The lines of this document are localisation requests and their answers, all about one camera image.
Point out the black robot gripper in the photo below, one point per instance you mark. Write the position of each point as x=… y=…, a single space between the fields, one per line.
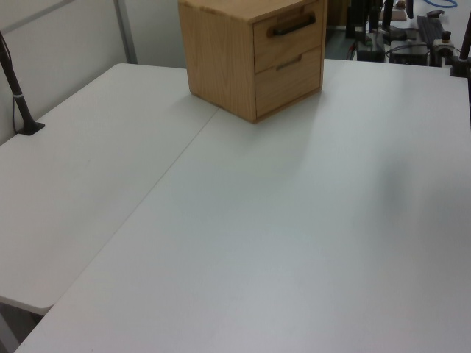
x=362 y=9

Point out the wooden drawer with cutout grip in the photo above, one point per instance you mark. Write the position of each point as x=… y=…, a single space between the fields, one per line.
x=287 y=92

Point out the light wooden drawer cabinet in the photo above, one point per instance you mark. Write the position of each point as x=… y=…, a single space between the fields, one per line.
x=217 y=55

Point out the thin black upright pole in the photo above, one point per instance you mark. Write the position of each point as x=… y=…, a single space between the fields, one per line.
x=386 y=14

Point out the black electronics box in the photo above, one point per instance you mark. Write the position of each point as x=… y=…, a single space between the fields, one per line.
x=408 y=56

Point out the black computer keyboard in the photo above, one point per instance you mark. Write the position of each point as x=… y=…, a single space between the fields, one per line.
x=430 y=29

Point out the emergency stop button box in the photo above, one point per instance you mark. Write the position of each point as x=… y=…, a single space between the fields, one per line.
x=444 y=42

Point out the black clamped stand pole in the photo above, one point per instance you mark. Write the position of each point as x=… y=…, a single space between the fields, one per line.
x=459 y=65

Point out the black camera stand pole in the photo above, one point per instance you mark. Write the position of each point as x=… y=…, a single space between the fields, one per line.
x=22 y=106

